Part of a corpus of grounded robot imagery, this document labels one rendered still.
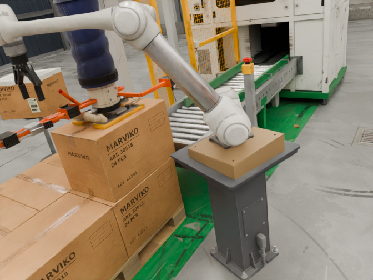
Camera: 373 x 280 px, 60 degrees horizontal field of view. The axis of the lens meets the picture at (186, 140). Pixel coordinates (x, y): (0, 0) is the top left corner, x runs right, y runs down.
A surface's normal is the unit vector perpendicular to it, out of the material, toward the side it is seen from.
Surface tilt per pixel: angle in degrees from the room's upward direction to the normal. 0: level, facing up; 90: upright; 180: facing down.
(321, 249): 0
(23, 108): 90
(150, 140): 90
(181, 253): 0
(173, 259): 0
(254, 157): 90
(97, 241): 90
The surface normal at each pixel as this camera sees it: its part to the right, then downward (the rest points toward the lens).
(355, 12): -0.54, 0.43
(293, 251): -0.16, -0.89
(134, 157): 0.82, 0.12
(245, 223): 0.59, 0.26
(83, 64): -0.30, 0.21
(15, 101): -0.22, 0.45
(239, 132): 0.11, 0.47
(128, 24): -0.06, 0.33
